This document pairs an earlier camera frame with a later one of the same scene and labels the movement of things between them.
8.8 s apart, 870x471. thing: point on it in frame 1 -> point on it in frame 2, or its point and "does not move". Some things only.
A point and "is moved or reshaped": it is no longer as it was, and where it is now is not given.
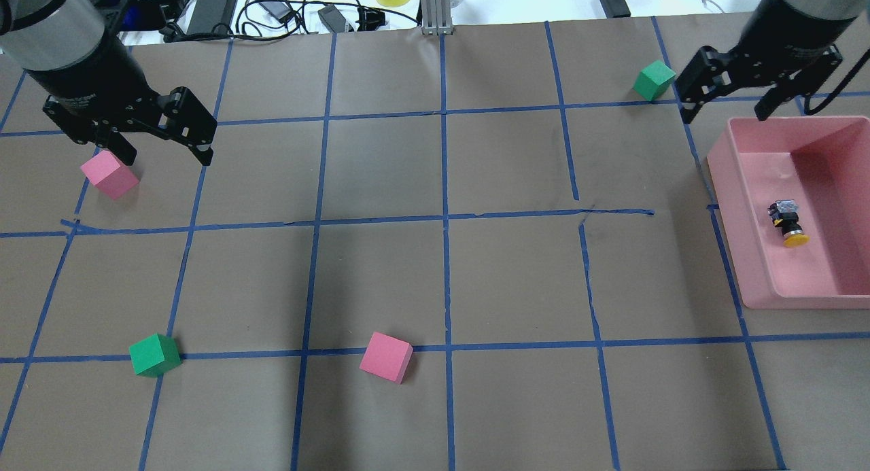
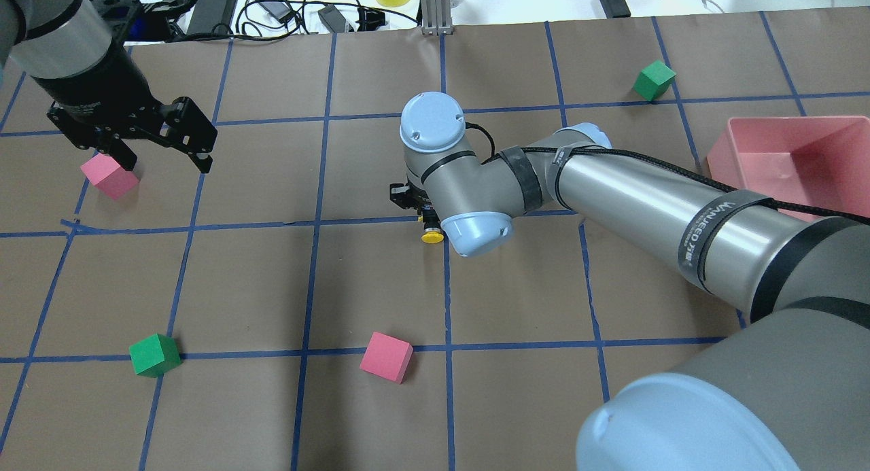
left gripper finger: [189, 122] does not move
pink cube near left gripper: [110, 174] does not move
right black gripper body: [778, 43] -> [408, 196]
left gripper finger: [119, 146] does not move
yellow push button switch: [784, 214] is moved or reshaped
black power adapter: [212, 3] does not move
